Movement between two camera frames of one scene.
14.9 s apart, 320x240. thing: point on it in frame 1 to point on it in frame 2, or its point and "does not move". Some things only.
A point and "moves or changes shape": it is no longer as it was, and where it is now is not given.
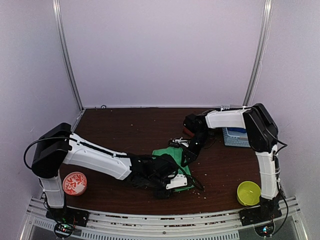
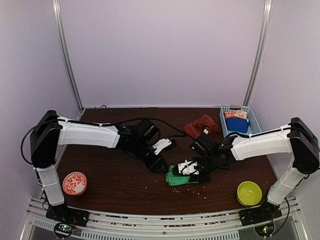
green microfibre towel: [176, 153] moves or changes shape
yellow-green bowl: [248, 193] does not move
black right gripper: [189, 154] to [207, 178]
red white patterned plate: [74, 183] does not move
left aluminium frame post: [65, 50] does not move
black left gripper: [159, 195] to [154, 165]
